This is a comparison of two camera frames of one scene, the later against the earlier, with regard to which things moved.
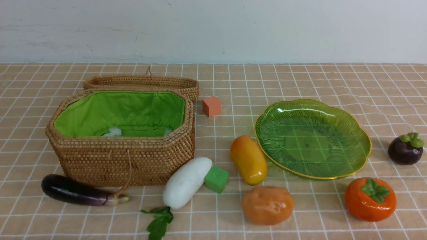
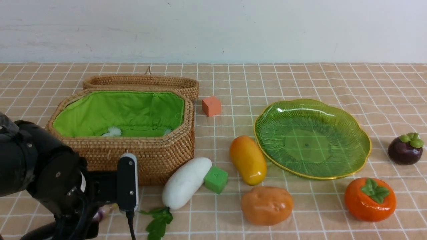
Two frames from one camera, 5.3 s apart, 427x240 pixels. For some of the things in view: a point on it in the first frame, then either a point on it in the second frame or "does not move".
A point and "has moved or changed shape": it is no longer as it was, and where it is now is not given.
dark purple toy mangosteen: [406, 149] does not move
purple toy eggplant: [56, 187] has moved or changed shape
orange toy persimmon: [370, 199] does not move
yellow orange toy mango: [249, 159] does not move
